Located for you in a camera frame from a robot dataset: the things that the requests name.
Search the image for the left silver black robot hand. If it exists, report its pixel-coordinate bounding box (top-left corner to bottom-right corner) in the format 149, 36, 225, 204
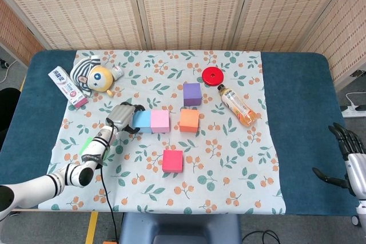
106, 102, 145, 134

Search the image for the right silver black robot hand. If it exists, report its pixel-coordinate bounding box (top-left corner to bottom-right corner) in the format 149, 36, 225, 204
312, 122, 366, 198

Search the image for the blue foam cube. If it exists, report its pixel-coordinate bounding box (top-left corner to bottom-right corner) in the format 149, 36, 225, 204
132, 110, 152, 134

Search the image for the green foam cube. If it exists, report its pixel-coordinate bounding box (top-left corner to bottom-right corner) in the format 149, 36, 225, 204
79, 137, 111, 162

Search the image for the orange foam cube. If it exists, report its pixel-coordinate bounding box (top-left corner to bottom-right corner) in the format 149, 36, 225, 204
179, 109, 200, 133

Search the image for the purple foam cube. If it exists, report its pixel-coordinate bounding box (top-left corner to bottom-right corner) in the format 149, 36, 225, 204
183, 82, 202, 107

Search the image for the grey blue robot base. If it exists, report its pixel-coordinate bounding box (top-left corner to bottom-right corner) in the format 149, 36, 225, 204
118, 212, 242, 244

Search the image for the pink foam cube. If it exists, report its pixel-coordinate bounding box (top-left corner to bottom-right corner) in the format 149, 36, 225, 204
150, 110, 170, 134

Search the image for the small white plastic bottle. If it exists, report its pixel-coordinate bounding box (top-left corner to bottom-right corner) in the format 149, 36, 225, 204
111, 65, 125, 81

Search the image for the yellow striped plush toy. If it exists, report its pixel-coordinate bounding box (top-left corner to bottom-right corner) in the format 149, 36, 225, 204
70, 55, 115, 98

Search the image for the white power strip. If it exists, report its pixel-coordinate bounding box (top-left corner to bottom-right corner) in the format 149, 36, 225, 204
341, 105, 366, 118

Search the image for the white pink toothpaste box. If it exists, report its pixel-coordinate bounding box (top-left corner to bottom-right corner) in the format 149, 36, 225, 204
47, 66, 89, 110

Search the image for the red foam cube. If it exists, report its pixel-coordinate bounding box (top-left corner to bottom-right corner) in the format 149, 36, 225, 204
162, 149, 184, 174

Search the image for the teal table cover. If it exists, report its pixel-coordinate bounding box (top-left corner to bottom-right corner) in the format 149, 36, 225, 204
0, 49, 361, 217

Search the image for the red round disc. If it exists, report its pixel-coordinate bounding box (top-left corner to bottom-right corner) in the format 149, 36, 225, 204
201, 66, 225, 86

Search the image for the orange drink plastic bottle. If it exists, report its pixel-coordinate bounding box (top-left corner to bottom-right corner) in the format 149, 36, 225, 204
217, 83, 258, 128

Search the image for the floral fruit print tablecloth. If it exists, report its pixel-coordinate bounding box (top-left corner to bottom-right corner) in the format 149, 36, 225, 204
38, 50, 287, 215

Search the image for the woven bamboo folding screen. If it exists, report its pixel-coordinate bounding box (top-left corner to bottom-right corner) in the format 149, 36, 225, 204
0, 0, 366, 90

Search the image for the white power cable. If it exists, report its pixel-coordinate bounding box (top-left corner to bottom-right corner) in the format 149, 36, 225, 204
345, 91, 366, 107

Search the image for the black floor cable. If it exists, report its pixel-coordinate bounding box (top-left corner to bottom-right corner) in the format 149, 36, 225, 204
242, 229, 283, 244

